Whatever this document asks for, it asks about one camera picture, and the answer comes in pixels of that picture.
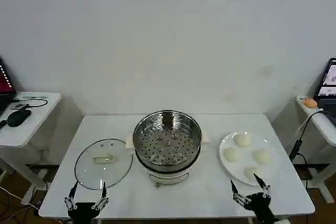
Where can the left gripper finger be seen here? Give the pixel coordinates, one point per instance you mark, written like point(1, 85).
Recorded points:
point(70, 203)
point(104, 195)

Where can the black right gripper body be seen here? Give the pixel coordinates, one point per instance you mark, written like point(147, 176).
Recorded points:
point(261, 208)

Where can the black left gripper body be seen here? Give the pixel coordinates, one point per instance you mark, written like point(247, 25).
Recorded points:
point(82, 212)

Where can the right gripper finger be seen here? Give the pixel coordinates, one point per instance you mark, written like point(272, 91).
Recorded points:
point(239, 199)
point(266, 192)

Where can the white steamed bun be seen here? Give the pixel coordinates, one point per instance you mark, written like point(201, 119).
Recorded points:
point(242, 140)
point(250, 172)
point(231, 155)
point(262, 155)

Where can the white round plate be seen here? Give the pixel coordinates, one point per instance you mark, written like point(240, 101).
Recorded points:
point(267, 174)

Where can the round glass lid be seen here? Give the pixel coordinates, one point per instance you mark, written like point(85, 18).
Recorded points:
point(105, 171)

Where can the white electric cooker base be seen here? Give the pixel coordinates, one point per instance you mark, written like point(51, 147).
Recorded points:
point(168, 175)

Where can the perforated steel steamer basket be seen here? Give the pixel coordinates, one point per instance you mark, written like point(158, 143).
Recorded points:
point(168, 142)

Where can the white side table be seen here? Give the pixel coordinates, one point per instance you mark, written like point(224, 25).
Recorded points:
point(39, 115)
point(325, 129)

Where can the small orange object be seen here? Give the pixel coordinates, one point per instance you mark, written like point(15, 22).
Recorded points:
point(310, 102)

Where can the black computer mouse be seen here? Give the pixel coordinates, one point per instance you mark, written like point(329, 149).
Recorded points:
point(18, 117)

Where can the small black device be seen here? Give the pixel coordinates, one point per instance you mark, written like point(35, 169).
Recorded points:
point(19, 106)

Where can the laptop with light screen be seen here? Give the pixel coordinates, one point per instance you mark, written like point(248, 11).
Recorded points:
point(329, 77)

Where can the laptop with red screen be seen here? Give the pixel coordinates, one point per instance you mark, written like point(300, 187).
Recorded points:
point(6, 87)

